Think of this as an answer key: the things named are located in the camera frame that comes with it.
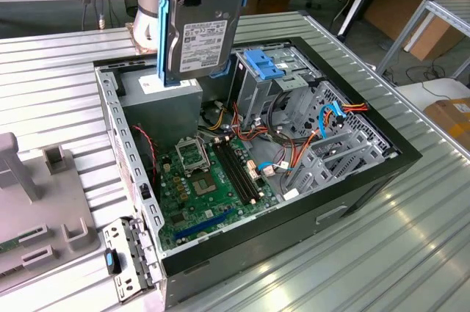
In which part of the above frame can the hard disk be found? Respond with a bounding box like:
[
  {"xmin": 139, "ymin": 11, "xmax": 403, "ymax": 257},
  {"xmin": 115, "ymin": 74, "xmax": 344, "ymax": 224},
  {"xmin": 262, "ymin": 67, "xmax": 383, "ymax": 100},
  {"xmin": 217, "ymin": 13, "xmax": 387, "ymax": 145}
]
[{"xmin": 156, "ymin": 0, "xmax": 254, "ymax": 87}]

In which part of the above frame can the blue data wire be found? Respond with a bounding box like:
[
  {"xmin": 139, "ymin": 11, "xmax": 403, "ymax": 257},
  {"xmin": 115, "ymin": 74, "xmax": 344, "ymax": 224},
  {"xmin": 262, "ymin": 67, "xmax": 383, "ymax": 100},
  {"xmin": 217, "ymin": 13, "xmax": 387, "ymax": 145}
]
[{"xmin": 317, "ymin": 100, "xmax": 348, "ymax": 141}]

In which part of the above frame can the red yellow orange power wire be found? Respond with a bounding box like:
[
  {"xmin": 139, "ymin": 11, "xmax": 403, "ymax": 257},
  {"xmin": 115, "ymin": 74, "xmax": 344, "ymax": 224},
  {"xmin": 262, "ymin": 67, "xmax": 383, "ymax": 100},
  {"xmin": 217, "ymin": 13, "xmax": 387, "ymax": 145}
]
[{"xmin": 292, "ymin": 101, "xmax": 369, "ymax": 173}]

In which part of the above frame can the silver disk bay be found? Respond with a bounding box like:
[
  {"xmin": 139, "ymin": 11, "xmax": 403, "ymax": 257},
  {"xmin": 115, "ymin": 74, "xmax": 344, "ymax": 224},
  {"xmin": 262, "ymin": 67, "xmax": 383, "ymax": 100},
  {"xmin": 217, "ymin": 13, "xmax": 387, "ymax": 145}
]
[{"xmin": 282, "ymin": 130, "xmax": 390, "ymax": 199}]

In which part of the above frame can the blue plastic drive latch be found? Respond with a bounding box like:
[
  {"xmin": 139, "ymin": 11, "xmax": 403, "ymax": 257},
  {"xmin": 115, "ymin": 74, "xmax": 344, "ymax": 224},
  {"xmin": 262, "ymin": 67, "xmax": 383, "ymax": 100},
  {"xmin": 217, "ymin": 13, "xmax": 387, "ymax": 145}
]
[{"xmin": 244, "ymin": 48, "xmax": 286, "ymax": 81}]

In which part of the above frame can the silver drive cage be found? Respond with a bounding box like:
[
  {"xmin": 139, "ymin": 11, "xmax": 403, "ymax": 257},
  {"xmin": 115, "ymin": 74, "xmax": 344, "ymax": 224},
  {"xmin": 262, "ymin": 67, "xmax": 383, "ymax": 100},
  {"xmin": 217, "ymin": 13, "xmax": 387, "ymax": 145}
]
[{"xmin": 231, "ymin": 47, "xmax": 320, "ymax": 129}]

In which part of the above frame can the grey power supply unit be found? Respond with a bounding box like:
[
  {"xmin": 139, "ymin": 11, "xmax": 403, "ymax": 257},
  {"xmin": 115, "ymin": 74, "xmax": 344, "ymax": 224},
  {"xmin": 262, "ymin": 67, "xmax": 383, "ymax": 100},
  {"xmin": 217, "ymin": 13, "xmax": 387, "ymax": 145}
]
[{"xmin": 117, "ymin": 63, "xmax": 204, "ymax": 151}]

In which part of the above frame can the metal socket cover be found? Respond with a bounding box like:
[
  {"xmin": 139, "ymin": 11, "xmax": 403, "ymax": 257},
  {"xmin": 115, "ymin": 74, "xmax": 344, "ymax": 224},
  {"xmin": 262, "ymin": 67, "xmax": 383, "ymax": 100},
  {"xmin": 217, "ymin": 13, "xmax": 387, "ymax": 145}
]
[{"xmin": 175, "ymin": 137, "xmax": 211, "ymax": 175}]

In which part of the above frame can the black RAM slot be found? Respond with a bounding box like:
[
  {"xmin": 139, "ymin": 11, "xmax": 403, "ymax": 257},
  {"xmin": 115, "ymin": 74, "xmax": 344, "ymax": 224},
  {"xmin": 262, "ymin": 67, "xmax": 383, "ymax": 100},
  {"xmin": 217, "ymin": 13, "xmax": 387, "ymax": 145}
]
[
  {"xmin": 218, "ymin": 141, "xmax": 255, "ymax": 205},
  {"xmin": 214, "ymin": 142, "xmax": 250, "ymax": 207},
  {"xmin": 228, "ymin": 138, "xmax": 264, "ymax": 198},
  {"xmin": 223, "ymin": 139, "xmax": 260, "ymax": 201}
]

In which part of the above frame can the CPU socket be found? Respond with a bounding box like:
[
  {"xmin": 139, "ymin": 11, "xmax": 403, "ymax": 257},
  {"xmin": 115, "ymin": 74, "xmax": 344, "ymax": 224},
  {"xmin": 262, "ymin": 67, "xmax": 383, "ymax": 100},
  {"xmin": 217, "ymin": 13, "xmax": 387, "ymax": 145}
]
[{"xmin": 189, "ymin": 172, "xmax": 220, "ymax": 198}]

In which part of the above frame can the green motherboard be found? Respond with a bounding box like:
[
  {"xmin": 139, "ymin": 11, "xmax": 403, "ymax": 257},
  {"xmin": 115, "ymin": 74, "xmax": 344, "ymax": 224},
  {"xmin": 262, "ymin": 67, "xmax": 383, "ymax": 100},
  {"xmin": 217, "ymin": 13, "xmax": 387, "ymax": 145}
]
[{"xmin": 156, "ymin": 134, "xmax": 281, "ymax": 253}]

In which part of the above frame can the blue expansion slot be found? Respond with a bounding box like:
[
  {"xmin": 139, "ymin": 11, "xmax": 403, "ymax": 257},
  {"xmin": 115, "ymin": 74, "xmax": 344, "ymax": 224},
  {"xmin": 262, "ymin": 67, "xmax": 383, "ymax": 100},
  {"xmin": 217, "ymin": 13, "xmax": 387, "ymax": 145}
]
[{"xmin": 173, "ymin": 208, "xmax": 235, "ymax": 240}]

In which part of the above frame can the large brown cardboard sheet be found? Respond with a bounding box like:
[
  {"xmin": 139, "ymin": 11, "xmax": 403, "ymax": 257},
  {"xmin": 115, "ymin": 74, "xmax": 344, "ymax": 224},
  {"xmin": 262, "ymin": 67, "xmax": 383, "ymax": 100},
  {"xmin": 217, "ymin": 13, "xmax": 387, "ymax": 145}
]
[{"xmin": 363, "ymin": 0, "xmax": 460, "ymax": 62}]

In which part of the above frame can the grey parts rack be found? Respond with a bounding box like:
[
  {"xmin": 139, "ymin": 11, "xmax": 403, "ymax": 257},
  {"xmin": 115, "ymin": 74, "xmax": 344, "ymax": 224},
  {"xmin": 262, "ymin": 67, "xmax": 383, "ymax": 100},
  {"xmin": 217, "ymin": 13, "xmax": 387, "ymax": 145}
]
[{"xmin": 0, "ymin": 133, "xmax": 101, "ymax": 283}]

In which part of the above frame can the black PC case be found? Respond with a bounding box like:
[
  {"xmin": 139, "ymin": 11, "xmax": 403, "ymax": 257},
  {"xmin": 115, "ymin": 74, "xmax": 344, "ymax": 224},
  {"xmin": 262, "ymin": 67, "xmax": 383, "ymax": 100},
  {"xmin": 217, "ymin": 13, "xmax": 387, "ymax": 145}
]
[{"xmin": 92, "ymin": 35, "xmax": 423, "ymax": 309}]

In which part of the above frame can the silver expansion slot retainer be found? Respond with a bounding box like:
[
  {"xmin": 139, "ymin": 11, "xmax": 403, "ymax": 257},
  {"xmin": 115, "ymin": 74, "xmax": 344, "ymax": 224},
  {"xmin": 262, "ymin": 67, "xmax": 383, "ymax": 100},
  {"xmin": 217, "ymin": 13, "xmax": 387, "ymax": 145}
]
[{"xmin": 102, "ymin": 216, "xmax": 163, "ymax": 304}]

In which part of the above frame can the white table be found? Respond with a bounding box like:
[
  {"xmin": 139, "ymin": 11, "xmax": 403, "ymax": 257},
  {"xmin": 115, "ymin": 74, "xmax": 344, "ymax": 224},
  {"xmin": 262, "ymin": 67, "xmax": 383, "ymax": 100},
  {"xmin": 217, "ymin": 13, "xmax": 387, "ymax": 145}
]
[{"xmin": 394, "ymin": 76, "xmax": 470, "ymax": 111}]

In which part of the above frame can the black blue retainer clip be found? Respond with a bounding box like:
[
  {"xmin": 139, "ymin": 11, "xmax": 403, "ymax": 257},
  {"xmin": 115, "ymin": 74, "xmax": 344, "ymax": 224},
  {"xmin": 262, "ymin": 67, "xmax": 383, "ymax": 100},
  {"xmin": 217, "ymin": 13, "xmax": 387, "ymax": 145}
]
[{"xmin": 104, "ymin": 247, "xmax": 124, "ymax": 275}]

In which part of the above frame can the brown cardboard box with label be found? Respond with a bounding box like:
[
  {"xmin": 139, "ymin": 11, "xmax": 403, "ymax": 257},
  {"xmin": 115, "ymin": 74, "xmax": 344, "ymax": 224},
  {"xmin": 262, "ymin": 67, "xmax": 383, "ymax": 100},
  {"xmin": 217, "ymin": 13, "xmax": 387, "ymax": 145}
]
[{"xmin": 422, "ymin": 97, "xmax": 470, "ymax": 151}]

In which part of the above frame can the green RAM stick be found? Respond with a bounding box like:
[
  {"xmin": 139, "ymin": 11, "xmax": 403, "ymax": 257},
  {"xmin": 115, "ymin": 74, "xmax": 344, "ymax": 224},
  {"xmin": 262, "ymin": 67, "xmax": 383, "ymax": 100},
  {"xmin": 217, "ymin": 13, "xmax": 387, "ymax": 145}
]
[{"xmin": 0, "ymin": 228, "xmax": 43, "ymax": 255}]

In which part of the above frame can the yellow black wire bundle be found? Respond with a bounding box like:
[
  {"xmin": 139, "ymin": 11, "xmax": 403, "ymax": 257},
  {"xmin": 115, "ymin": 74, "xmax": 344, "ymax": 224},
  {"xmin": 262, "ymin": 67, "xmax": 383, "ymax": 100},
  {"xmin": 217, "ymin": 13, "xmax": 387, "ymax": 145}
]
[{"xmin": 203, "ymin": 101, "xmax": 236, "ymax": 131}]

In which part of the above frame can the red orange wire bundle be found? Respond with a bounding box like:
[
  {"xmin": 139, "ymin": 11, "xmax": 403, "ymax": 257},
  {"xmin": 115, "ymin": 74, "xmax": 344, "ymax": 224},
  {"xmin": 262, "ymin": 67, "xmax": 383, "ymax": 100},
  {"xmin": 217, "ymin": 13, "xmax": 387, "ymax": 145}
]
[{"xmin": 231, "ymin": 102, "xmax": 291, "ymax": 144}]

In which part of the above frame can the red black twisted wire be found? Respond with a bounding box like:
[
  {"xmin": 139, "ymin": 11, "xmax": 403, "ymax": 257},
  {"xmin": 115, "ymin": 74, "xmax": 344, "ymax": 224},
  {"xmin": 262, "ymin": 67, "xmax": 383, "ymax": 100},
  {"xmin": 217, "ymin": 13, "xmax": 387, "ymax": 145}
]
[{"xmin": 131, "ymin": 124, "xmax": 159, "ymax": 184}]

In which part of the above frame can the pale blue wire white plug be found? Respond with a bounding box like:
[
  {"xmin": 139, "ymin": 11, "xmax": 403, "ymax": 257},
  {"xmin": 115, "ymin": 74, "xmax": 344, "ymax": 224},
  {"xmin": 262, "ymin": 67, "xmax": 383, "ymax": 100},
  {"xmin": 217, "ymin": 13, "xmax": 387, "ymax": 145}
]
[{"xmin": 256, "ymin": 160, "xmax": 294, "ymax": 178}]

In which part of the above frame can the aluminium frame shelf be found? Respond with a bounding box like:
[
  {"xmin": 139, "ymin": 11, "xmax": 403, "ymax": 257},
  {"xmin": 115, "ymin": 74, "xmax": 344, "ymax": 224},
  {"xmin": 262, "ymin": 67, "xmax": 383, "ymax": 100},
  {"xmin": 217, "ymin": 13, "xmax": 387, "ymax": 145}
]
[{"xmin": 376, "ymin": 0, "xmax": 470, "ymax": 78}]

